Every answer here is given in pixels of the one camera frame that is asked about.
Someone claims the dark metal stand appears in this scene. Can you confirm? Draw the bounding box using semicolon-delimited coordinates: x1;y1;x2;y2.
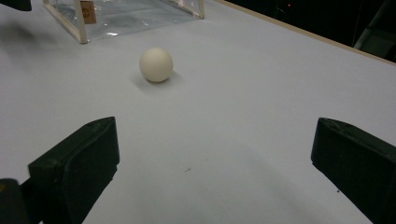
353;0;396;61

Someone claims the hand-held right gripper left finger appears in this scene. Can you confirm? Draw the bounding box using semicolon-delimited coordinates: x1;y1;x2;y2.
28;117;120;224

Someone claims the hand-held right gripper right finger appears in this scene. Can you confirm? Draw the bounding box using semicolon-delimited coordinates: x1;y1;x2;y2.
310;117;396;224

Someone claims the white table tennis ball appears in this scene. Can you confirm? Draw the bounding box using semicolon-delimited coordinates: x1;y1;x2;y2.
138;47;174;83

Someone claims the clear plastic bag beige trim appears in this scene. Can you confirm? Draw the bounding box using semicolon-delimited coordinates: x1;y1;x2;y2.
42;0;205;45

